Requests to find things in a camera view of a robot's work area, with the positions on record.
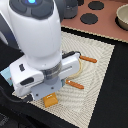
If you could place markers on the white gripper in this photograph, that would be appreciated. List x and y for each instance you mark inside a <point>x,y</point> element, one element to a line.
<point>35,84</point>

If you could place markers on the orange bread loaf toy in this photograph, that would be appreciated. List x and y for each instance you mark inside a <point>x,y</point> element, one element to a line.
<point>50,100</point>

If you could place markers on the white milk carton toy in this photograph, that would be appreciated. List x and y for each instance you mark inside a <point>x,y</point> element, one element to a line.
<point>6,74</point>

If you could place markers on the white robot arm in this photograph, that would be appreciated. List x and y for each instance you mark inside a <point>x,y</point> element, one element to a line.
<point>34,27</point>

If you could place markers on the beige woven placemat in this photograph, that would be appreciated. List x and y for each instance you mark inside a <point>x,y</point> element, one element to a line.
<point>75,106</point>

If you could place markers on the round wooden plate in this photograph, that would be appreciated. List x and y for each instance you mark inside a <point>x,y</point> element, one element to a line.
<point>78,73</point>

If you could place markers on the dark grey pot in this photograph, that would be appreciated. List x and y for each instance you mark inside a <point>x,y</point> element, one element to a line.
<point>70,8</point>

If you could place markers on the beige bowl on stove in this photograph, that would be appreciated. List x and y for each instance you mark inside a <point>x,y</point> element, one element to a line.
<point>122,15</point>

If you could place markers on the toy fork wooden handle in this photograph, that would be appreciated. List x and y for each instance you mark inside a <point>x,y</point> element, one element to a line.
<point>71,83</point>

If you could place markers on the toy knife wooden handle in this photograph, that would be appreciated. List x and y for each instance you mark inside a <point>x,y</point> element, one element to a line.
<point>88,59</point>

